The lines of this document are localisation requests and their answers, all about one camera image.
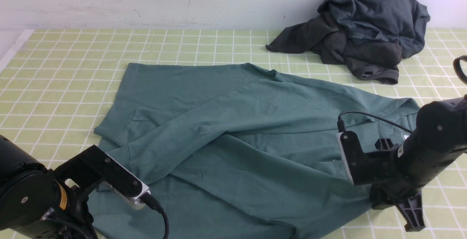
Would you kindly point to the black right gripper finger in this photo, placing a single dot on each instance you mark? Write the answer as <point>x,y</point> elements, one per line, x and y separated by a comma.
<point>412,211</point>
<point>384,144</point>

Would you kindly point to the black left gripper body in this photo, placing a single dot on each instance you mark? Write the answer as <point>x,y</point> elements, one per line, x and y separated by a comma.
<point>74,180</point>

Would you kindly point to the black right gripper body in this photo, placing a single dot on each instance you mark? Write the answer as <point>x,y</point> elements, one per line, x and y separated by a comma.
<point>394,175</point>

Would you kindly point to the green long-sleeved shirt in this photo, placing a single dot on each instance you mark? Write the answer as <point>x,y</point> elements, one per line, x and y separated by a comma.
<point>240,152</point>

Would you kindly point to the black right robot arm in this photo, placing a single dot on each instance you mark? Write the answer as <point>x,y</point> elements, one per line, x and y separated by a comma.
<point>446,122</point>

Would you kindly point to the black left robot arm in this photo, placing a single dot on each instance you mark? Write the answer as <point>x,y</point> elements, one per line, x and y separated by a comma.
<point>41,203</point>

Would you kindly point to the dark brown garment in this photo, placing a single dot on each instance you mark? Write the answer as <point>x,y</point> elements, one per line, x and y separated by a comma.
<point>322,35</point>

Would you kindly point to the green checkered tablecloth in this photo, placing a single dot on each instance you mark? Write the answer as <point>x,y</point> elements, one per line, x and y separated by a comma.
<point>57,85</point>

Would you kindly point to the dark grey sweatshirt pile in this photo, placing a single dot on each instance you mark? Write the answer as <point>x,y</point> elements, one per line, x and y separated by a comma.
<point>399,21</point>

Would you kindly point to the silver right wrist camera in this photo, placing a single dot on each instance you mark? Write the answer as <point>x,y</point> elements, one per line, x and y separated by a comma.
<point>344,157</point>

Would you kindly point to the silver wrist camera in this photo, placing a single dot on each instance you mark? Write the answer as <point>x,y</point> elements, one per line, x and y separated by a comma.
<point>124,183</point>
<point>344,157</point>

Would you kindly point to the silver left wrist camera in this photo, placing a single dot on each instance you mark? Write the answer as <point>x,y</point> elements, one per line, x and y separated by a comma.
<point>124,183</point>

